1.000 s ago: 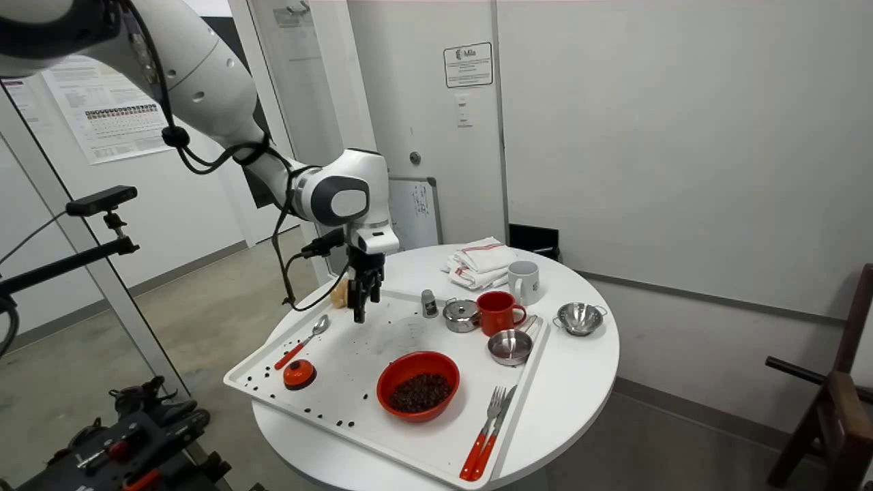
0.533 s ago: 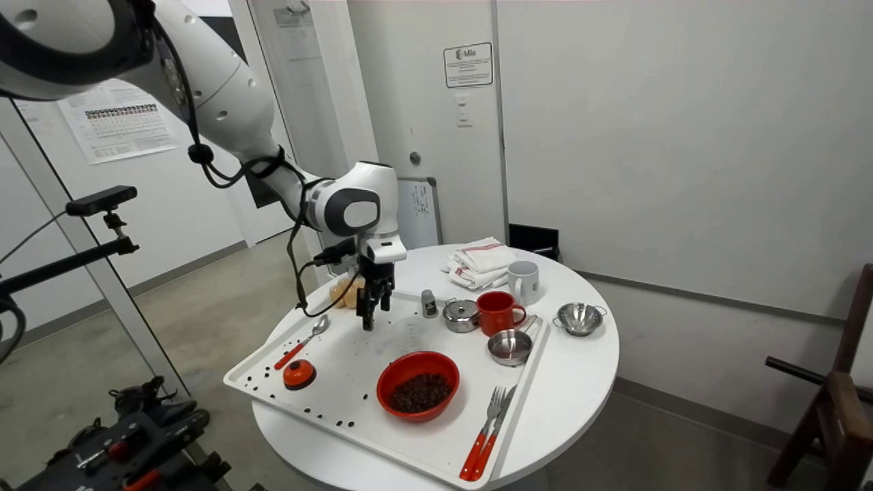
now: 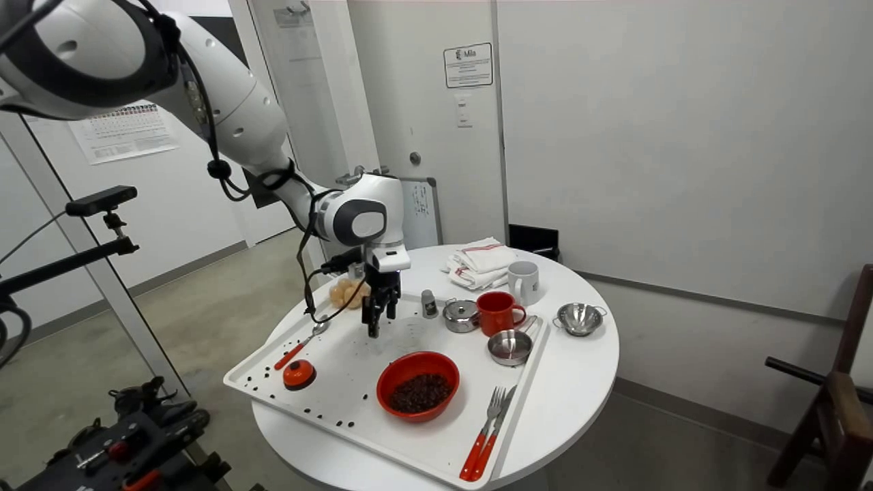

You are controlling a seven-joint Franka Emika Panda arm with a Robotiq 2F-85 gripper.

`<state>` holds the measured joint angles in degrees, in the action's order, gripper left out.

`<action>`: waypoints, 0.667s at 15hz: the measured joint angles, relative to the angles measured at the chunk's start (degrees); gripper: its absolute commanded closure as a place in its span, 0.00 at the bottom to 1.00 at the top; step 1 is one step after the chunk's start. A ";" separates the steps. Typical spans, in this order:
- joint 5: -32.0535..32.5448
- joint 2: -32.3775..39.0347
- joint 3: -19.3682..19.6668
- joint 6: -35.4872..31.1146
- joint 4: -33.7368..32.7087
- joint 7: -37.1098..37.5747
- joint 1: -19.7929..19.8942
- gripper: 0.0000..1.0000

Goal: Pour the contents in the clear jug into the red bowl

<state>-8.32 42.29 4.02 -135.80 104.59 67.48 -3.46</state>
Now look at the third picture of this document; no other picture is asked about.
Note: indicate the white plastic tray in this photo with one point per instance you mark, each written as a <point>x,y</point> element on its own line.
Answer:
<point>344,390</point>

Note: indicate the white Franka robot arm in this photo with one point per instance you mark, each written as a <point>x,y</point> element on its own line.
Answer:
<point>247,109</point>

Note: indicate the small steel bowl with lid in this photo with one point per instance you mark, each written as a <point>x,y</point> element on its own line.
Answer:
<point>459,316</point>

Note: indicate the white paper sheet on wall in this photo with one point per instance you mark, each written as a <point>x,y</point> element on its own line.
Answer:
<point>125,133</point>

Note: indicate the dark beans pile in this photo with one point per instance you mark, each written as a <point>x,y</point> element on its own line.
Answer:
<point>421,393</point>

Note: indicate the small leaning whiteboard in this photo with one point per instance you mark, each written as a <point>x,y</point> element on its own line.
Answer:
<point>421,213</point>

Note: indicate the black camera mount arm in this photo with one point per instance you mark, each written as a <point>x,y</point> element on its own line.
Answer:
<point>71,262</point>

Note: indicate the red mug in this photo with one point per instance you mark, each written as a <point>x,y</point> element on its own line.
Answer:
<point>496,314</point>

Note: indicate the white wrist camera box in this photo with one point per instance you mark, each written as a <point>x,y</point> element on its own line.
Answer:
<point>395,260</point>

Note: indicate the white cloth with red stripes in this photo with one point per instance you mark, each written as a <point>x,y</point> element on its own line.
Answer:
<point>481,260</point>

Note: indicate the small open steel bowl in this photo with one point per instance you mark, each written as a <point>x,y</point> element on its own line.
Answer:
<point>512,348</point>
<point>579,316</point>

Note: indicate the dark wooden chair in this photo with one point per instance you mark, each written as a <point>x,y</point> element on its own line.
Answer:
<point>841,410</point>

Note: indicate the black and red tool case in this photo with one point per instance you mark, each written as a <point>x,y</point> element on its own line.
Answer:
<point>137,446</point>

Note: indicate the white wall sign plaque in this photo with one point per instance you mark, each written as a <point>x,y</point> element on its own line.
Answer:
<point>468,67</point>

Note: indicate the black stereo camera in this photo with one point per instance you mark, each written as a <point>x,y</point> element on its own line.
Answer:
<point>99,200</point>

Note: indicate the red bowl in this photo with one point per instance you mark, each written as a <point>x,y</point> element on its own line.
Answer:
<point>395,376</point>

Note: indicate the grey metal stand pole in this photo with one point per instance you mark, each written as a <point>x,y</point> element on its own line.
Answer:
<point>111,281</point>

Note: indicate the orange lid with black knob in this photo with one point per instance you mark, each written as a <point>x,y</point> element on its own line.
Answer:
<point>299,375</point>

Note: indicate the steel shaker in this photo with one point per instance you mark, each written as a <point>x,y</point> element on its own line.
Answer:
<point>430,303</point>

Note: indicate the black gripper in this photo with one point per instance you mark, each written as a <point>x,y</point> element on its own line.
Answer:
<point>382,290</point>

